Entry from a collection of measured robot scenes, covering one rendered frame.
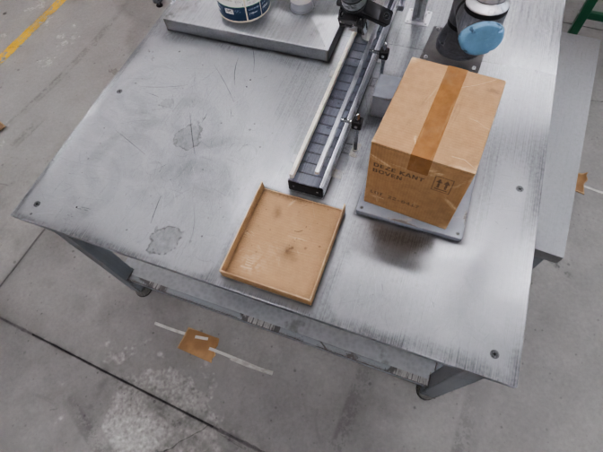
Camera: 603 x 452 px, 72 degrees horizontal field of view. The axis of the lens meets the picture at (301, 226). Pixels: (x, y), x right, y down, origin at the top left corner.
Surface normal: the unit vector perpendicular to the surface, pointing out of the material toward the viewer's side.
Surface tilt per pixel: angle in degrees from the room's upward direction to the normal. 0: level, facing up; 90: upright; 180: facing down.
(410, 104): 0
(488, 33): 94
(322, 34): 0
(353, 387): 0
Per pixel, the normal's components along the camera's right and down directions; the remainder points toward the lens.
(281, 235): -0.07, -0.46
